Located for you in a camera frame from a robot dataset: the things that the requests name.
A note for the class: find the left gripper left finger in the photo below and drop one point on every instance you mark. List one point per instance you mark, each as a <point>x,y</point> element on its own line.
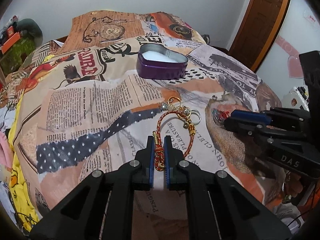
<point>143,178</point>

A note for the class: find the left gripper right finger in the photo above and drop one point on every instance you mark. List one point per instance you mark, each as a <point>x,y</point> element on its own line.
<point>175,179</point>

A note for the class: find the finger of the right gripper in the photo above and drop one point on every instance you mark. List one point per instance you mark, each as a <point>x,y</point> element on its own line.
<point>252,116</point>
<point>243,126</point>

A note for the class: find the gold crystal charm earrings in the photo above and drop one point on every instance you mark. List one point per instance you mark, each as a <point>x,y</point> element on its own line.
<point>174,105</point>

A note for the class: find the newspaper print bed cover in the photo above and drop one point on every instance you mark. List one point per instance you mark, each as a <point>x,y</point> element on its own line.
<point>85,107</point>

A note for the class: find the brown wooden door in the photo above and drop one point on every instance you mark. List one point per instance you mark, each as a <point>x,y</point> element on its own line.
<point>258,30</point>

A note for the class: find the purple heart-shaped tin box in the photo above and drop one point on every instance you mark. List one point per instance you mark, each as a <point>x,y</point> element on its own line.
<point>154,61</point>

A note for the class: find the yellow cartoon cloth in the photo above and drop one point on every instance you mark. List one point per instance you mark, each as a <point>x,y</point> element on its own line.
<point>25,211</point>

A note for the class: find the orange box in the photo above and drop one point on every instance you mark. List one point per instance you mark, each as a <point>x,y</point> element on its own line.
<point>10,42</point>

